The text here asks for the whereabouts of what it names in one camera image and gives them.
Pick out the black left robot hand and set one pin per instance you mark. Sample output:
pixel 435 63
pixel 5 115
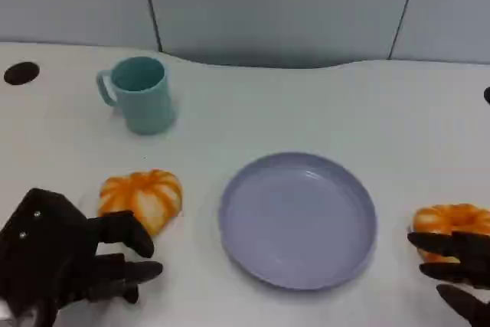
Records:
pixel 122 227

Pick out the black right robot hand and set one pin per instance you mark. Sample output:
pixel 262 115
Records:
pixel 472 246

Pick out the orange and white bread roll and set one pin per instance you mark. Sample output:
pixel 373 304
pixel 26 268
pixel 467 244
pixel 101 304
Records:
pixel 147 193
pixel 448 218

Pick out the pale green mug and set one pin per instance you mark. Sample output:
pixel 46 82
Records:
pixel 147 106

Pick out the lilac plate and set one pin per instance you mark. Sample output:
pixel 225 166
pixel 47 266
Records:
pixel 296 223

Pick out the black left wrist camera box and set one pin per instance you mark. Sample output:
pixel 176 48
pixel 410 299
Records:
pixel 42 239

